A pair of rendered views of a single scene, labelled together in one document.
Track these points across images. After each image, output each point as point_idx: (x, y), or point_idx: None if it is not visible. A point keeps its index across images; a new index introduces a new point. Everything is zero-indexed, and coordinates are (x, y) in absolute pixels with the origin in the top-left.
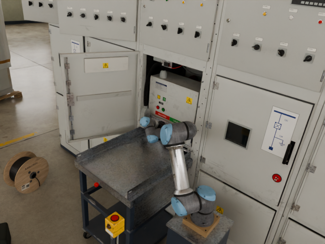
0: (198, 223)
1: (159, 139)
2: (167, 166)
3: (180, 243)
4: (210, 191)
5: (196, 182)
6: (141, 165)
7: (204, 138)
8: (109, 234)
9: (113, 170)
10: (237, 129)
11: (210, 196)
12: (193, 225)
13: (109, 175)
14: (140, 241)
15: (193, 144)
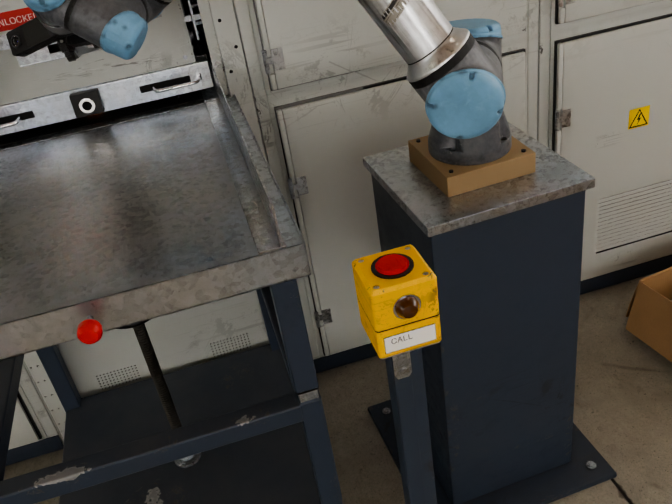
0: (496, 150)
1: (55, 130)
2: (232, 112)
3: (490, 251)
4: (474, 20)
5: (278, 166)
6: (136, 185)
7: None
8: (412, 347)
9: (74, 255)
10: None
11: (496, 22)
12: (489, 165)
13: (94, 272)
14: (279, 460)
15: (211, 33)
